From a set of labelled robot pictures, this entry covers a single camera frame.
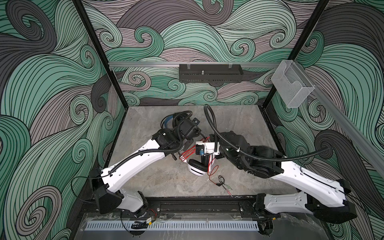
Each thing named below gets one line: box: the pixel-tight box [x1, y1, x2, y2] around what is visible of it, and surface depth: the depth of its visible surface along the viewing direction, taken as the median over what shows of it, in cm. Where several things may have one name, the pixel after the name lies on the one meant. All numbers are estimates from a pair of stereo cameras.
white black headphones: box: [186, 154, 215, 177], surface depth 66 cm
